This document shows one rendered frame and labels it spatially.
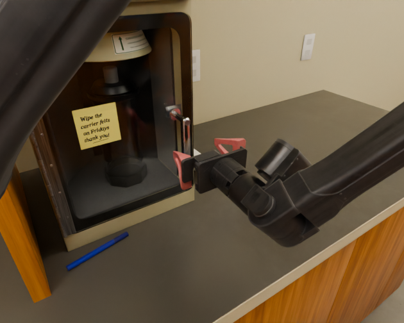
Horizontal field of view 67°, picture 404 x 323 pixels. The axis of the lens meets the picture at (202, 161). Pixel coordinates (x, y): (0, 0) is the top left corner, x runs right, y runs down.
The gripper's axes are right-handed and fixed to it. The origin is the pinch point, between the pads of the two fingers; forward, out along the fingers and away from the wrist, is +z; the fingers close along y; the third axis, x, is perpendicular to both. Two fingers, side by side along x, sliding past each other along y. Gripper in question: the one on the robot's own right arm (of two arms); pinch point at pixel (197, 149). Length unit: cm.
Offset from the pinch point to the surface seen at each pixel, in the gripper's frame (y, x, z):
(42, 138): 26.0, -6.8, 6.7
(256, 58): -61, 2, 53
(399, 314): -102, 115, -25
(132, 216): 13.1, 18.2, 7.7
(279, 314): -12.1, 42.2, -19.2
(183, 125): 1.6, -4.6, 2.5
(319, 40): -100, -1, 54
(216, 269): 3.5, 20.4, -13.2
